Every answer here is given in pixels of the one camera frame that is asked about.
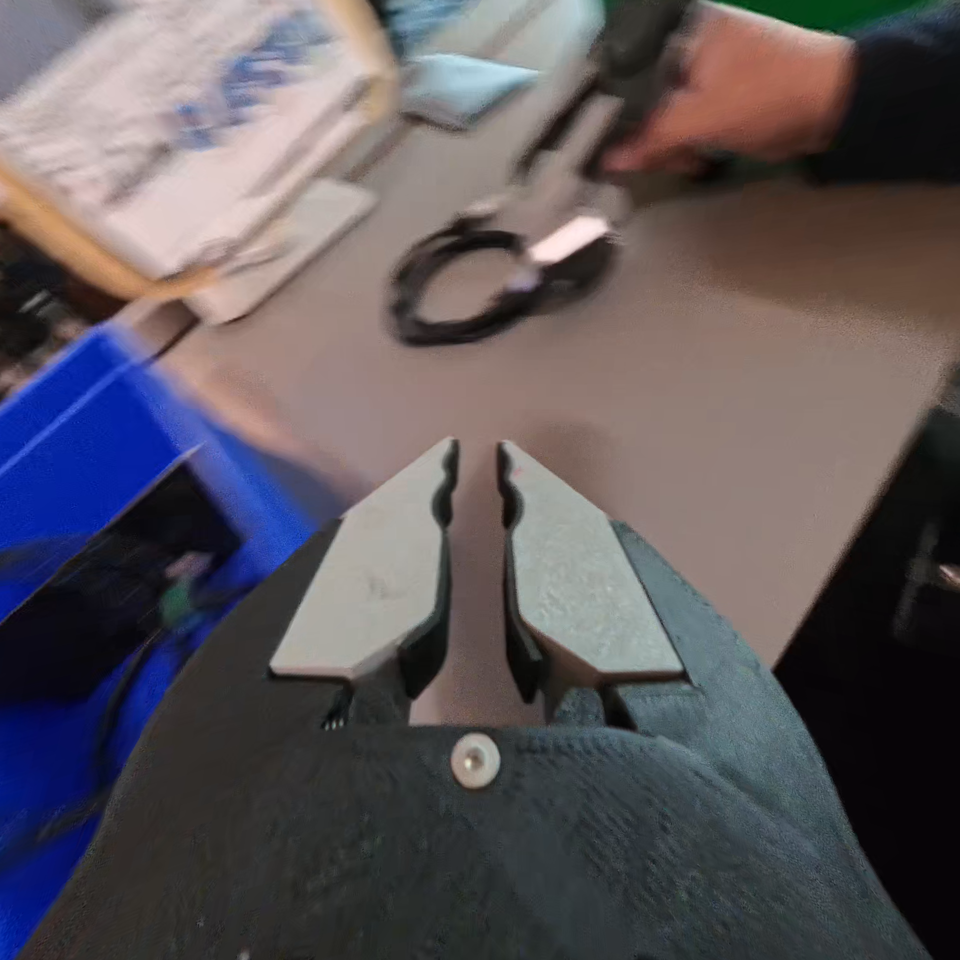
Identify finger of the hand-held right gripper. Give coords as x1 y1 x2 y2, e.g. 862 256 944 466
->
576 174 639 235
467 176 595 246

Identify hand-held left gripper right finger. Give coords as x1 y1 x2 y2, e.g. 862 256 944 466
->
496 439 687 704

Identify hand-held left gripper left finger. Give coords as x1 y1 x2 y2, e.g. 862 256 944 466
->
268 437 461 699

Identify green storage bin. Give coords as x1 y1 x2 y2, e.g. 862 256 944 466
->
712 0 901 35

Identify black braided cable green plugs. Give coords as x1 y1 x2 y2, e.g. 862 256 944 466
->
97 553 220 751
388 216 624 348

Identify blue storage bin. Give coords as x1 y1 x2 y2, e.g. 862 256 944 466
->
0 322 355 960

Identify person's right forearm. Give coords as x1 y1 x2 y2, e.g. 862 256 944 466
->
806 3 960 186

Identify person's right hand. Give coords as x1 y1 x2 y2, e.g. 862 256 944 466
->
600 3 861 179

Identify wooden stand board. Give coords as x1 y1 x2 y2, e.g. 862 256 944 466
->
0 0 404 303

